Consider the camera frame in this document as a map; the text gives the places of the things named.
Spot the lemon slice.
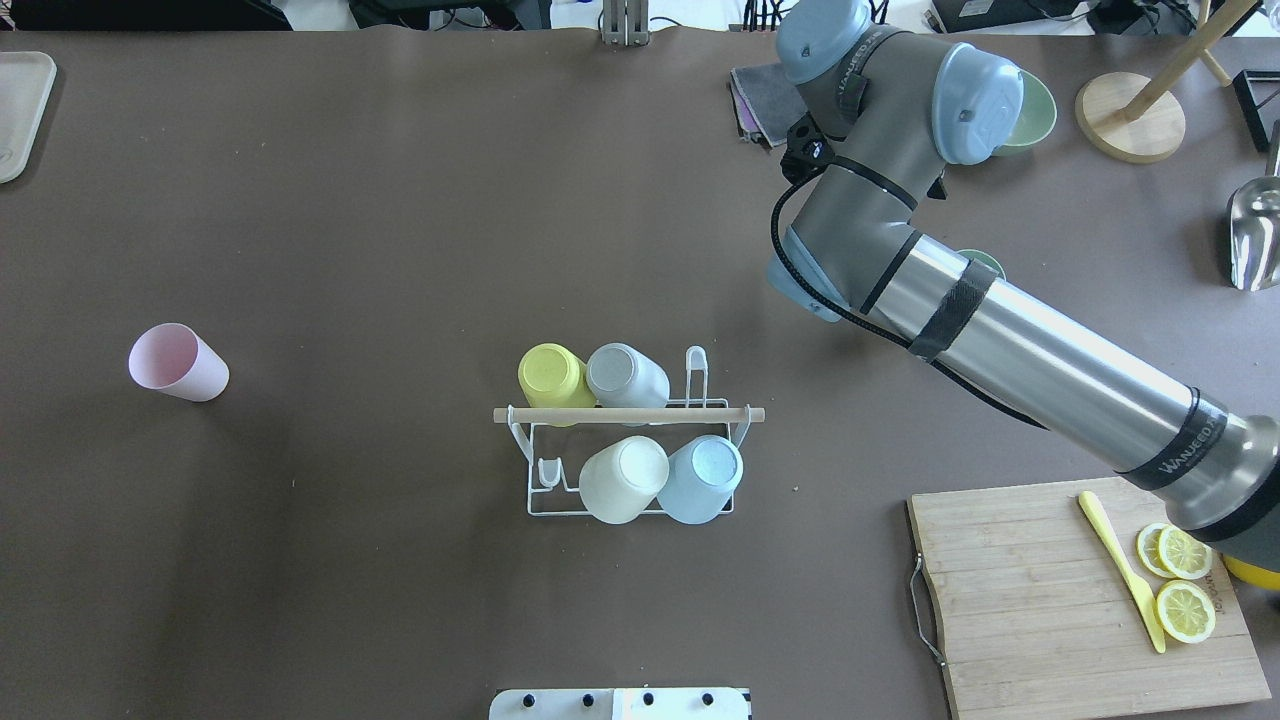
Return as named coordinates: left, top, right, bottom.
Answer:
left=1155, top=579, right=1217, bottom=644
left=1155, top=525, right=1213, bottom=582

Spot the light blue cup on rack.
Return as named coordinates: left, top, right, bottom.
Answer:
left=657, top=436, right=742, bottom=525

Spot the white wire cup rack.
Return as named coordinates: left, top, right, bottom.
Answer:
left=494, top=343, right=765, bottom=525

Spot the yellow lemon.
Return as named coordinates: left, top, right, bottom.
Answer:
left=1221, top=553, right=1280, bottom=592

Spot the green bowl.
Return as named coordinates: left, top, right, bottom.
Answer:
left=993, top=69, right=1057, bottom=158

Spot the grey cup on rack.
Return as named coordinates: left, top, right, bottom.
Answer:
left=586, top=342, right=669, bottom=407

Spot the yellow cup on rack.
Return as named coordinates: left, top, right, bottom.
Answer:
left=517, top=343, right=596, bottom=407

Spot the grey folded cloth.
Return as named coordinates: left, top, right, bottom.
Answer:
left=730, top=61, right=806, bottom=149

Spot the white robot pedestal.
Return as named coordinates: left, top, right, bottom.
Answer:
left=488, top=685, right=753, bottom=719

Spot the pink plastic cup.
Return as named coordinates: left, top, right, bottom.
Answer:
left=128, top=323, right=230, bottom=402

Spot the yellow plastic knife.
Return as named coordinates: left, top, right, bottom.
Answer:
left=1076, top=489, right=1167, bottom=653

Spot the cream white cup on rack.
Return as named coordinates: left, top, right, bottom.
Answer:
left=579, top=436, right=669, bottom=524

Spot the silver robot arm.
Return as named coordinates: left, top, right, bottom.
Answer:
left=768, top=1, right=1279, bottom=571

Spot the metal scoop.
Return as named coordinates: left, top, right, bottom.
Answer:
left=1229, top=123, right=1279, bottom=292

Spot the cream tray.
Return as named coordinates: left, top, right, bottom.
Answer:
left=1, top=51, right=58, bottom=184

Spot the bamboo cutting board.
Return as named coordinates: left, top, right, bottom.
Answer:
left=908, top=477, right=1271, bottom=719

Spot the green plastic cup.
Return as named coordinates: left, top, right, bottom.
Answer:
left=957, top=249, right=1007, bottom=279

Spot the wooden mug tree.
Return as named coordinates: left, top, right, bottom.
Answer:
left=1074, top=1, right=1260, bottom=164

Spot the aluminium frame post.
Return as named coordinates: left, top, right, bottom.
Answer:
left=600, top=0, right=650, bottom=47

